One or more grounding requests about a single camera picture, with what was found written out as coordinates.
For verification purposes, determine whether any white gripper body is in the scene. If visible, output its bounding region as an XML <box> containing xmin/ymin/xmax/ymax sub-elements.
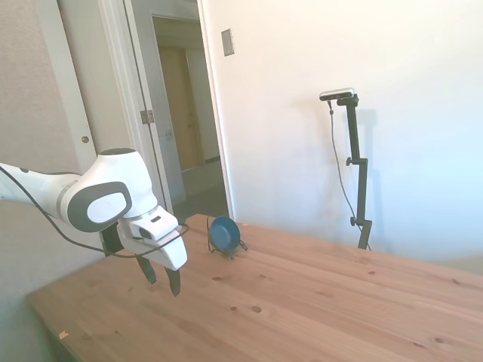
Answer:
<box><xmin>115</xmin><ymin>220</ymin><xmax>189</xmax><ymax>272</ymax></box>

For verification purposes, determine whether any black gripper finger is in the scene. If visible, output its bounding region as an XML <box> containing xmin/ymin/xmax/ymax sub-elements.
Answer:
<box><xmin>164</xmin><ymin>265</ymin><xmax>182</xmax><ymax>298</ymax></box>
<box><xmin>136</xmin><ymin>256</ymin><xmax>158</xmax><ymax>285</ymax></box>

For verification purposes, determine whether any blue bowl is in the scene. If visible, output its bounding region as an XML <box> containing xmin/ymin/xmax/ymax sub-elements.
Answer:
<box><xmin>209</xmin><ymin>216</ymin><xmax>242</xmax><ymax>252</ymax></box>

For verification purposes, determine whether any black radiator heater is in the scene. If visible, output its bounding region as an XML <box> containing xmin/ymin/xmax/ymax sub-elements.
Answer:
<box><xmin>98</xmin><ymin>225</ymin><xmax>124</xmax><ymax>258</ymax></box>

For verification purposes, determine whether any brown wooden hallway door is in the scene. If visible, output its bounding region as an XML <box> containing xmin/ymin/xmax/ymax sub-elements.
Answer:
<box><xmin>158</xmin><ymin>47</ymin><xmax>207</xmax><ymax>173</ymax></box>

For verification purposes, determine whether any white open door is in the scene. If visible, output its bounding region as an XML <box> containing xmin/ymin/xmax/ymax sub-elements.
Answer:
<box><xmin>123</xmin><ymin>0</ymin><xmax>186</xmax><ymax>214</ymax></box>

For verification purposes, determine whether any white door with knob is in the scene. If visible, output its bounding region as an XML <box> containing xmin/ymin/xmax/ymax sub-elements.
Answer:
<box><xmin>56</xmin><ymin>0</ymin><xmax>134</xmax><ymax>178</ymax></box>

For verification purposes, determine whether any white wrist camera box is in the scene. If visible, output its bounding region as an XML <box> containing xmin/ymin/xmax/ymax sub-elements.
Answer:
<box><xmin>129</xmin><ymin>206</ymin><xmax>180</xmax><ymax>243</ymax></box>

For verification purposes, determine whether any black wire bowl rack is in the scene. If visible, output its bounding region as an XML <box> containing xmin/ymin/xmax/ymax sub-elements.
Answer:
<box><xmin>205</xmin><ymin>215</ymin><xmax>249</xmax><ymax>262</ymax></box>

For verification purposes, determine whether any grey camera cable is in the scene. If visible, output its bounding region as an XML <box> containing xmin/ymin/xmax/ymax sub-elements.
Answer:
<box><xmin>327</xmin><ymin>100</ymin><xmax>360</xmax><ymax>227</ymax></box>

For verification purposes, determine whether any black camera stand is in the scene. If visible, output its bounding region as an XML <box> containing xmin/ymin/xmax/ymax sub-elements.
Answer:
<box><xmin>335</xmin><ymin>94</ymin><xmax>374</xmax><ymax>251</ymax></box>

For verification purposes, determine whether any grey wall switch plate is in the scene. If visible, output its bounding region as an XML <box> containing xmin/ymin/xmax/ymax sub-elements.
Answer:
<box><xmin>220</xmin><ymin>28</ymin><xmax>236</xmax><ymax>58</ymax></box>

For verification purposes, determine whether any grey camera on stand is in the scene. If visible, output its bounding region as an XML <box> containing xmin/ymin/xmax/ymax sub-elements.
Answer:
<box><xmin>318</xmin><ymin>87</ymin><xmax>356</xmax><ymax>103</ymax></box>

